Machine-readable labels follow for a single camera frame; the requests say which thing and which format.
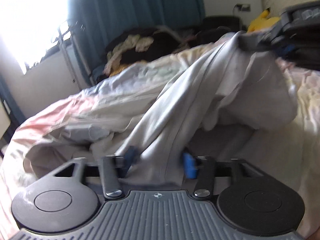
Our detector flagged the metal rack by window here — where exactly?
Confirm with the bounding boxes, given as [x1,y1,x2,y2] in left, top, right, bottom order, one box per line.
[55,21,92,90]

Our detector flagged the white garment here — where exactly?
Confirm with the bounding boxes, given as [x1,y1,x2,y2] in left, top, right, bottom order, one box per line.
[90,33,297,185]

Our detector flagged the teal curtain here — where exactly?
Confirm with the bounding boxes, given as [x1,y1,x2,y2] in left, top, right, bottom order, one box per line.
[68,0,205,85]

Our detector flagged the yellow plush toy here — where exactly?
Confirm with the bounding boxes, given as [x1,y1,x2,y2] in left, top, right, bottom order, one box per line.
[247,8,280,33]

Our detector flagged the wall power socket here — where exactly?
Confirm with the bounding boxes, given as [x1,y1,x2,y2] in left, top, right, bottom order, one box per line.
[234,3,251,12]

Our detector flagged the pastel rainbow bed sheet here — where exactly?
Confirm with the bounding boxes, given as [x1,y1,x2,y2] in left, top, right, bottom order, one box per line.
[0,42,320,240]

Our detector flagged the dark clothes pile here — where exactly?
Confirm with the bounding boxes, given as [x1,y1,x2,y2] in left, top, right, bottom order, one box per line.
[103,16,247,77]

